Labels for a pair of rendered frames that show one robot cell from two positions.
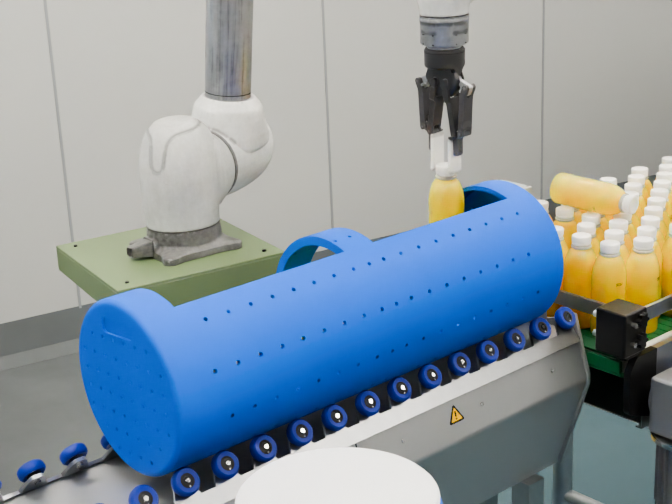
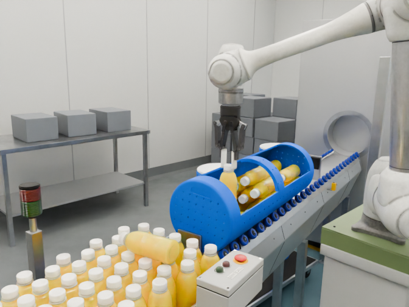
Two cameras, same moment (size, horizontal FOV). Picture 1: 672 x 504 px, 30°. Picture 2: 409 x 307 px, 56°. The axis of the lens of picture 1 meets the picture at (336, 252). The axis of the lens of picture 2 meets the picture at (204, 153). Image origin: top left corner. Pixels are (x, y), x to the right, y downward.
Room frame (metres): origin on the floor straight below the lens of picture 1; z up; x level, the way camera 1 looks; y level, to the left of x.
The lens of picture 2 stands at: (3.61, -0.68, 1.65)
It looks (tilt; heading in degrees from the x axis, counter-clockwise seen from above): 13 degrees down; 164
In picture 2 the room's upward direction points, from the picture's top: 1 degrees clockwise
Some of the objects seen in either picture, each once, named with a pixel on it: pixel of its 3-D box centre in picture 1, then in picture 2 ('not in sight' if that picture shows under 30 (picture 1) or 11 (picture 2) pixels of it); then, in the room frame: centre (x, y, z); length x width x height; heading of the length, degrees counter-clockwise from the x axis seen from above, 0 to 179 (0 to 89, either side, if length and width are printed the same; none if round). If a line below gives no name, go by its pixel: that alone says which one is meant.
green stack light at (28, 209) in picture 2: not in sight; (31, 206); (2.32, -0.90, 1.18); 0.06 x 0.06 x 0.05
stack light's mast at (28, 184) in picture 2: not in sight; (31, 208); (2.32, -0.90, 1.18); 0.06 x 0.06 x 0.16
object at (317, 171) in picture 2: not in sight; (312, 167); (1.48, 0.64, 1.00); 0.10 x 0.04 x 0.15; 40
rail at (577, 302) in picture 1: (549, 293); not in sight; (2.40, -0.43, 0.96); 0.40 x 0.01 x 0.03; 40
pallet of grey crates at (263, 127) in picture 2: not in sight; (258, 137); (-1.56, 1.60, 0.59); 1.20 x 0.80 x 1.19; 30
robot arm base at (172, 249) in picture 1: (176, 237); (385, 220); (2.50, 0.33, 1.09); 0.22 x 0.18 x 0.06; 125
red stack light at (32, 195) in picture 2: not in sight; (30, 193); (2.32, -0.90, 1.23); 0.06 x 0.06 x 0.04
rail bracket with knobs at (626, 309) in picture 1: (619, 331); not in sight; (2.22, -0.54, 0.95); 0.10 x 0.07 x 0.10; 40
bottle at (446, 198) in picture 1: (446, 217); (227, 191); (2.29, -0.21, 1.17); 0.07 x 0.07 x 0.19
